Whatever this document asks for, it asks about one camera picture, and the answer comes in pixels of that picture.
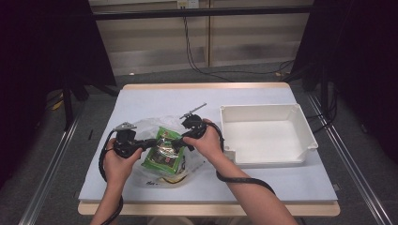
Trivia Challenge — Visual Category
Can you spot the black curtain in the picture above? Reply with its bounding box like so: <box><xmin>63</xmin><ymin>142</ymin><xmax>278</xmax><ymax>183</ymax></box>
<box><xmin>0</xmin><ymin>0</ymin><xmax>117</xmax><ymax>190</ymax></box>
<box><xmin>292</xmin><ymin>0</ymin><xmax>398</xmax><ymax>165</ymax></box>

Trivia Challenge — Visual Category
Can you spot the white table mat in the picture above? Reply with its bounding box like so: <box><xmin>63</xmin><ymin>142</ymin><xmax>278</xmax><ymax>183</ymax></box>
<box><xmin>78</xmin><ymin>87</ymin><xmax>339</xmax><ymax>203</ymax></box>

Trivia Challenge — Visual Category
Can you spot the wooden table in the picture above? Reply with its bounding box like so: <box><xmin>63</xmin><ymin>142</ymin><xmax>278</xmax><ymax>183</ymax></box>
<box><xmin>77</xmin><ymin>82</ymin><xmax>342</xmax><ymax>218</ymax></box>

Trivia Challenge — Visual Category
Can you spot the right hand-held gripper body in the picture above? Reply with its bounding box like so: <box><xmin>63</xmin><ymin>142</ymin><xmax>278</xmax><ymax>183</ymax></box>
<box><xmin>178</xmin><ymin>102</ymin><xmax>207</xmax><ymax>139</ymax></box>

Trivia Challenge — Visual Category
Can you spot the clear plastic bag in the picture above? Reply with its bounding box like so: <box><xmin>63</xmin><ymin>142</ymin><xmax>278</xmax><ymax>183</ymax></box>
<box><xmin>129</xmin><ymin>114</ymin><xmax>208</xmax><ymax>189</ymax></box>

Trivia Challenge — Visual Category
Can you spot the aluminium floor rail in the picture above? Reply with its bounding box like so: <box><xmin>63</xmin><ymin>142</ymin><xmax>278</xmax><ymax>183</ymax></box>
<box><xmin>307</xmin><ymin>93</ymin><xmax>394</xmax><ymax>225</ymax></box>
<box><xmin>18</xmin><ymin>113</ymin><xmax>83</xmax><ymax>225</ymax></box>

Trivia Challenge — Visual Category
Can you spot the white wall socket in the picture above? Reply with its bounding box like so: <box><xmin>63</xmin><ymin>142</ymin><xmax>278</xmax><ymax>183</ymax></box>
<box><xmin>176</xmin><ymin>0</ymin><xmax>200</xmax><ymax>9</ymax></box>

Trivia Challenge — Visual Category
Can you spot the black horizontal bar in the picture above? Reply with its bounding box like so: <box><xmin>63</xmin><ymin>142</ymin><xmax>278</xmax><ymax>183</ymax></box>
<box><xmin>93</xmin><ymin>5</ymin><xmax>314</xmax><ymax>22</ymax></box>

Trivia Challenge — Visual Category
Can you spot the bundle of black cables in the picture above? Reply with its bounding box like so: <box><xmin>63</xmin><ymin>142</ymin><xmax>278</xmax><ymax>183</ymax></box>
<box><xmin>305</xmin><ymin>82</ymin><xmax>339</xmax><ymax>134</ymax></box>

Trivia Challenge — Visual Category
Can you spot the yellow floor tape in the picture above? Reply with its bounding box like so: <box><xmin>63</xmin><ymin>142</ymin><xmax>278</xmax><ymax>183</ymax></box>
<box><xmin>51</xmin><ymin>93</ymin><xmax>66</xmax><ymax>111</ymax></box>

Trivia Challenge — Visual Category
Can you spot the white plastic tray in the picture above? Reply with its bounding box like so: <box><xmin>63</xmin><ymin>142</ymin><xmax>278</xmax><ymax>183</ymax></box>
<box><xmin>219</xmin><ymin>103</ymin><xmax>319</xmax><ymax>167</ymax></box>

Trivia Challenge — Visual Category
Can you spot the left hand-held gripper black cable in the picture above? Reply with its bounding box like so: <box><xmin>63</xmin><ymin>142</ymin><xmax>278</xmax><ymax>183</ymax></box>
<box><xmin>98</xmin><ymin>128</ymin><xmax>125</xmax><ymax>225</ymax></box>

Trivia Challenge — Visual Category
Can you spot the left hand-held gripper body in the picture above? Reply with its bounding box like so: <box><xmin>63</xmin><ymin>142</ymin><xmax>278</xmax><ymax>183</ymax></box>
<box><xmin>112</xmin><ymin>121</ymin><xmax>145</xmax><ymax>158</ymax></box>

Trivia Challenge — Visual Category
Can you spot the green snack packet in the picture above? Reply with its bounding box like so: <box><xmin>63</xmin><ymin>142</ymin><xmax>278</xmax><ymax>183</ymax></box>
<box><xmin>141</xmin><ymin>126</ymin><xmax>186</xmax><ymax>176</ymax></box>

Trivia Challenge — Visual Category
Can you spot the person's left hand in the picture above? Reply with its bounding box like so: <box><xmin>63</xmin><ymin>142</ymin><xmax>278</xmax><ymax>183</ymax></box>
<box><xmin>102</xmin><ymin>138</ymin><xmax>144</xmax><ymax>188</ymax></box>

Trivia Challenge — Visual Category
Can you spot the black hanging cable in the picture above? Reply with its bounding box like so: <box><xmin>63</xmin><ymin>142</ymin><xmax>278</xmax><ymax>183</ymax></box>
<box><xmin>182</xmin><ymin>15</ymin><xmax>296</xmax><ymax>83</ymax></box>

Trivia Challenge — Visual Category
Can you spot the person's right hand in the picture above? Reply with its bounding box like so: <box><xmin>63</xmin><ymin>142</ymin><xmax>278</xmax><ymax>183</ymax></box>
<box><xmin>182</xmin><ymin>119</ymin><xmax>224</xmax><ymax>163</ymax></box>

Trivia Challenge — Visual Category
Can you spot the black metal stand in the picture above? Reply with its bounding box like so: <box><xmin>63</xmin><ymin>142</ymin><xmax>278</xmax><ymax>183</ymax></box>
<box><xmin>60</xmin><ymin>79</ymin><xmax>92</xmax><ymax>131</ymax></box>

